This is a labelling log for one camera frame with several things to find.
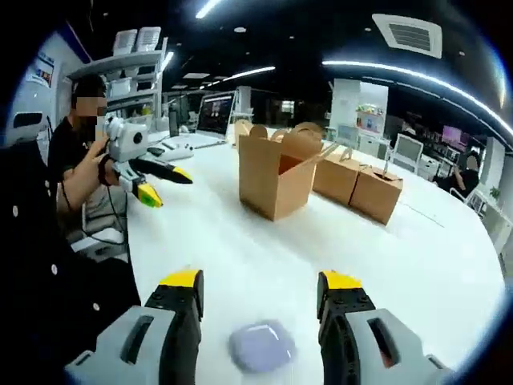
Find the long curved ceiling light strip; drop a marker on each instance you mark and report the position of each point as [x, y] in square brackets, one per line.
[421, 78]

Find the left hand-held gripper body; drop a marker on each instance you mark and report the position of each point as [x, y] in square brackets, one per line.
[128, 140]

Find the ceiling light strip beside rack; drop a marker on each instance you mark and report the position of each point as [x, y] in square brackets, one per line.
[167, 61]

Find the person's black buttoned shirt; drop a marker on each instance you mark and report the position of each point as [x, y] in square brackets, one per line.
[40, 260]

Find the white shelf rack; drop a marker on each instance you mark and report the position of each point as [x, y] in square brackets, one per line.
[132, 80]

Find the white chest-worn device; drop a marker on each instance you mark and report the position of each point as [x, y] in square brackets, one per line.
[32, 132]

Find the white display stand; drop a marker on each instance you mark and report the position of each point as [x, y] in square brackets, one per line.
[348, 104]

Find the dark water bottle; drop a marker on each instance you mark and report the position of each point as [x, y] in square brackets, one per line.
[174, 120]

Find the wall poster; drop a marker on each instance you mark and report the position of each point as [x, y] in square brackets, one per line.
[44, 72]

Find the short ceiling light strip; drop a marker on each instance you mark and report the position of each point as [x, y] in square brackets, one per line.
[240, 76]

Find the lavender rounded item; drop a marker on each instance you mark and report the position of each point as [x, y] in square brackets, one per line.
[262, 347]

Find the brown paper box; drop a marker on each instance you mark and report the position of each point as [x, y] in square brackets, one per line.
[240, 130]
[334, 180]
[374, 196]
[264, 180]

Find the small green potted plant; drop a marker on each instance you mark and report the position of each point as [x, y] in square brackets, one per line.
[495, 192]

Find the white office chair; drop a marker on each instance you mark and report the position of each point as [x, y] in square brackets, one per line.
[406, 152]

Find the purple screen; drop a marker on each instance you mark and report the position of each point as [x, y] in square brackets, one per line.
[454, 134]

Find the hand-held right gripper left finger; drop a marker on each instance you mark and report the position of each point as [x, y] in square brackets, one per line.
[136, 345]

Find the person's left hand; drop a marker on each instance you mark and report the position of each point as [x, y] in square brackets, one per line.
[94, 154]

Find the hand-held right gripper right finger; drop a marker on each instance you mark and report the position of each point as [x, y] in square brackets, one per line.
[380, 345]

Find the white ceiling air vent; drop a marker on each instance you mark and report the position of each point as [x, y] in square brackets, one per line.
[406, 36]

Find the white remote controller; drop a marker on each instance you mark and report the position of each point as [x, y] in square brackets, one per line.
[183, 147]

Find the white storage basket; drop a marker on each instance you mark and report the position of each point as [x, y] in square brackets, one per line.
[148, 39]
[125, 41]

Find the silver laptop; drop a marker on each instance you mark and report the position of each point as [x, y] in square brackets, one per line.
[214, 116]

